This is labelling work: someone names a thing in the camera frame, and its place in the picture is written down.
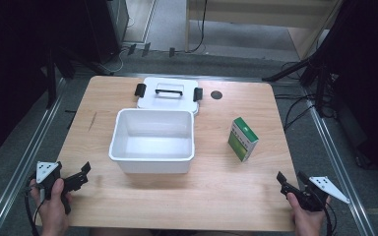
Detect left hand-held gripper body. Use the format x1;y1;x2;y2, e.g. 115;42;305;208
29;160;80;216

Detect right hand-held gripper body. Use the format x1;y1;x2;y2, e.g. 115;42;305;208
281;175;350;212

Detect person's right hand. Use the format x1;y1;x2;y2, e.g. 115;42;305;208
286;192;332;236

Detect person's left hand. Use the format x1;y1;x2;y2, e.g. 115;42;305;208
29;178;74;236

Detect green and white medicine box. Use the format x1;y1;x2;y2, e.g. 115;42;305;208
227;116;260;163

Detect white plastic storage box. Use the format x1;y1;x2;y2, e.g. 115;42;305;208
108;107;196;175

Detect black tripod stand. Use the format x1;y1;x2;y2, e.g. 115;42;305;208
261;53;338;118
44;43;114;110

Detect black cabinet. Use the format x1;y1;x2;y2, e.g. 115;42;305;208
84;0;130;65

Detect light wooden furniture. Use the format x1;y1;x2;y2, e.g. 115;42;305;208
184;0;344;61

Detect metal floor rail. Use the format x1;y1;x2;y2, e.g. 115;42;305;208
0;78;68;236
303;86;377;236

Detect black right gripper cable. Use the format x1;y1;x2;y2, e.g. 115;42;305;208
320;196;339;236

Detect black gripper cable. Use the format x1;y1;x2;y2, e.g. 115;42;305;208
24;176;44;236
320;196;339;236

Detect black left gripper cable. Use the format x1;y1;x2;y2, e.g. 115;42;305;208
24;176;44;236

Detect black floor cables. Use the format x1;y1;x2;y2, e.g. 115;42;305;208
273;60;339;133

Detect white lid with black handle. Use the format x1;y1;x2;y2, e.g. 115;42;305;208
134;76;204;116

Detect white floor cable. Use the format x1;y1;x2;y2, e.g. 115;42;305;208
106;14;136;75

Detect black hanging cable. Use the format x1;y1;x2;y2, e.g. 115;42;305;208
186;0;209;54

